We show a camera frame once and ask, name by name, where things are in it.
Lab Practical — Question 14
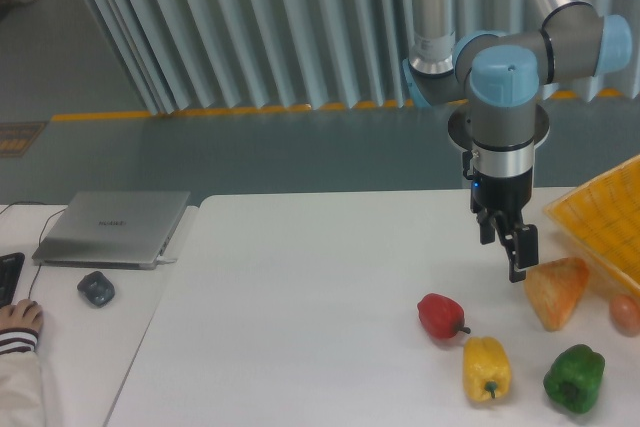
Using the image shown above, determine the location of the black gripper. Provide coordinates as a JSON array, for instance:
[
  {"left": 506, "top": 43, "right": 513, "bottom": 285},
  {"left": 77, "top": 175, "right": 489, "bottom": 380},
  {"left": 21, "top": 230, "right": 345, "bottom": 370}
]
[{"left": 471, "top": 171, "right": 539, "bottom": 283}]

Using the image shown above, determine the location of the orange triangular bread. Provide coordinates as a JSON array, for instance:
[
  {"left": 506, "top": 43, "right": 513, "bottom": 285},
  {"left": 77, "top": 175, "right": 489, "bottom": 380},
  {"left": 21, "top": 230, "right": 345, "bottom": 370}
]
[{"left": 524, "top": 257, "right": 590, "bottom": 332}]

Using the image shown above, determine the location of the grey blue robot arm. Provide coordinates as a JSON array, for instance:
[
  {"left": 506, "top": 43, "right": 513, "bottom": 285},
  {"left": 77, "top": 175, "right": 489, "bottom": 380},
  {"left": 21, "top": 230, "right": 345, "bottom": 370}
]
[{"left": 403, "top": 0, "right": 632, "bottom": 283}]

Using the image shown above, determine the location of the white striped sleeve forearm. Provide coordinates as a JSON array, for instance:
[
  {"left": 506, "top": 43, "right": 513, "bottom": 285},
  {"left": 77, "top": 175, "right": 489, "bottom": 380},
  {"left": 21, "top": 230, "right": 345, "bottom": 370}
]
[{"left": 1, "top": 328, "right": 46, "bottom": 426}]

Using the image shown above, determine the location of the yellow woven basket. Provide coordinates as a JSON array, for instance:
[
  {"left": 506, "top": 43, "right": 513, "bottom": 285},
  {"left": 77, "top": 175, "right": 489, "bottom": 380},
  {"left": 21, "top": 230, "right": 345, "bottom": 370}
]
[{"left": 544, "top": 156, "right": 639, "bottom": 296}]

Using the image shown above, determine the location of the person's hand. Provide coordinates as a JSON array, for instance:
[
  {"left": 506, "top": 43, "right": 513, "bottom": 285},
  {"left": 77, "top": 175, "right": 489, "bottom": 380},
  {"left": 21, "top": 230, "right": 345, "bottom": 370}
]
[{"left": 0, "top": 299, "right": 44, "bottom": 334}]

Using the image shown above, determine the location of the red bell pepper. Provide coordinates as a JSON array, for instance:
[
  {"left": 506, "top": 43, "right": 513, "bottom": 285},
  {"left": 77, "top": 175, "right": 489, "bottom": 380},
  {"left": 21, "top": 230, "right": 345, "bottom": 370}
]
[{"left": 417, "top": 293, "right": 471, "bottom": 340}]

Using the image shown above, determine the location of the yellow bell pepper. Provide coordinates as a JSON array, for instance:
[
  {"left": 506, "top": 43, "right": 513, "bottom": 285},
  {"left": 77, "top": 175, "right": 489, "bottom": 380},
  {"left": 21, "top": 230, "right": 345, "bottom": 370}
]
[{"left": 463, "top": 337, "right": 512, "bottom": 403}]

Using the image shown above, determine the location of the brown egg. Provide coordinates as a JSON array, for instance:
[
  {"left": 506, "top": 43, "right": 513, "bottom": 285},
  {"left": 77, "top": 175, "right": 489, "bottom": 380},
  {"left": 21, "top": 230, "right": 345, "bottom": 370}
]
[{"left": 609, "top": 294, "right": 639, "bottom": 337}]

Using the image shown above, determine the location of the green bell pepper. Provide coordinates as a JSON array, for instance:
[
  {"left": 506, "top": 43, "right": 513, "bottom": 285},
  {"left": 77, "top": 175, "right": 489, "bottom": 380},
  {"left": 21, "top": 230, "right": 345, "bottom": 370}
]
[{"left": 543, "top": 344, "right": 606, "bottom": 414}]

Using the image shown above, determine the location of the grey folding partition screen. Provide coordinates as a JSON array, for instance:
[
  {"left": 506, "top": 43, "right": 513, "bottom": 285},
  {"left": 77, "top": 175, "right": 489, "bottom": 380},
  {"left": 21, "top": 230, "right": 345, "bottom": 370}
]
[{"left": 56, "top": 0, "right": 640, "bottom": 123}]

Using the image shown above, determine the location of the silver laptop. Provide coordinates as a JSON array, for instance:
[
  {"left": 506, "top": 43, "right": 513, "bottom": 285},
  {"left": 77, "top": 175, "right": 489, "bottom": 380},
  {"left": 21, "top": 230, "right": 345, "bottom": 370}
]
[{"left": 32, "top": 191, "right": 190, "bottom": 270}]

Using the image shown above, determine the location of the black keyboard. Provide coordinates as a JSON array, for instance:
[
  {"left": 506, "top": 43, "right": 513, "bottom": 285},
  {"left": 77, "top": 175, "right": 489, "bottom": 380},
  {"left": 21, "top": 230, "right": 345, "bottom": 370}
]
[{"left": 0, "top": 252, "right": 25, "bottom": 308}]

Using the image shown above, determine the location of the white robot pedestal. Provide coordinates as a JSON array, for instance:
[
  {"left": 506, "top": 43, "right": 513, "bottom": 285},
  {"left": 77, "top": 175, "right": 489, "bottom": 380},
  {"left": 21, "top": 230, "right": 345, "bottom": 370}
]
[{"left": 447, "top": 99, "right": 550, "bottom": 151}]

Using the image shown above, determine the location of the black mouse cable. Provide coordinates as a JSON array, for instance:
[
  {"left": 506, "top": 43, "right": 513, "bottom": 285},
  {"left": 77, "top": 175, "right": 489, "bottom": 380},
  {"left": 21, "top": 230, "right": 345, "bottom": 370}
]
[{"left": 0, "top": 201, "right": 69, "bottom": 301}]

